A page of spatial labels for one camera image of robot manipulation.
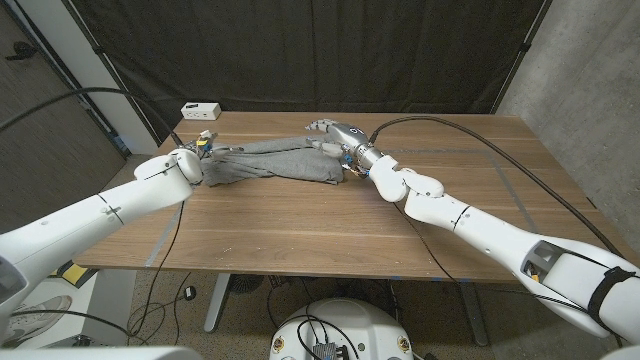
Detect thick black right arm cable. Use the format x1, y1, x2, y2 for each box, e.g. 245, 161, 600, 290
368, 115, 624, 259

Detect white low cabinet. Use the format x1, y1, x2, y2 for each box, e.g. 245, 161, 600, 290
14, 269, 137, 349

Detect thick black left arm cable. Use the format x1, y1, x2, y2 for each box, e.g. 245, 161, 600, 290
0, 87, 185, 149

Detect black torso cable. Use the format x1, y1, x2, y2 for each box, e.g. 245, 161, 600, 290
296, 314, 361, 360

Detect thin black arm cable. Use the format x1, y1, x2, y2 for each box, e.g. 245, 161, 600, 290
9, 199, 187, 344
393, 201, 460, 285

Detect black backdrop curtain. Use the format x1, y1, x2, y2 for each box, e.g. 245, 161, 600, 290
69, 0, 551, 144

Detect white power strip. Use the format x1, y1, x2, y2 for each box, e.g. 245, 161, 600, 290
180, 102, 223, 122

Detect black backdrop stand pole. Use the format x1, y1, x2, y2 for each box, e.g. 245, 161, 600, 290
489, 0, 554, 115
62, 0, 164, 149

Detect yellow black pad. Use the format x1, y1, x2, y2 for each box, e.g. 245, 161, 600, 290
52, 262, 96, 289

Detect grey table leg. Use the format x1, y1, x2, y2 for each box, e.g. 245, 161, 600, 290
457, 282, 490, 347

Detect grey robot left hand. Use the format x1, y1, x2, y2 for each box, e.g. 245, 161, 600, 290
197, 142, 246, 161

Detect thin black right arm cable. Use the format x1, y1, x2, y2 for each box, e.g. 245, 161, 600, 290
393, 201, 460, 285

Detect white table leg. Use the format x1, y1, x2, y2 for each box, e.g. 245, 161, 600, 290
203, 272, 232, 334

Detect grey torso module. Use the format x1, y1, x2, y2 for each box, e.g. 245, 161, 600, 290
312, 342, 350, 360

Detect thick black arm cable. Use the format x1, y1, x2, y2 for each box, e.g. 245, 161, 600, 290
368, 115, 624, 259
0, 87, 185, 149

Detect black door frame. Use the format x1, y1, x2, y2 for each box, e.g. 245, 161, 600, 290
2, 0, 134, 159

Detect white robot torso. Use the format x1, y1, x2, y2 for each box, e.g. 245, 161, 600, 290
268, 298, 415, 360

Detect grey sneaker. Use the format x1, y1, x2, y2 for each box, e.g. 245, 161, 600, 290
4, 294, 72, 346

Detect black floor cable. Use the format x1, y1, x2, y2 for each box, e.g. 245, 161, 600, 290
172, 272, 194, 332

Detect black round fan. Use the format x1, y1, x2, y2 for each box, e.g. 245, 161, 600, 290
228, 273, 265, 295

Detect grey shorts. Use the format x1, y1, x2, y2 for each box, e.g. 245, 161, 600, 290
199, 132, 346, 189

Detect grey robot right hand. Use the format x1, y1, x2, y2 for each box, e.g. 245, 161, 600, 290
305, 118, 374, 160

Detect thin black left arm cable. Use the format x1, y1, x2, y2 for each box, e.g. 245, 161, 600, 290
9, 199, 187, 344

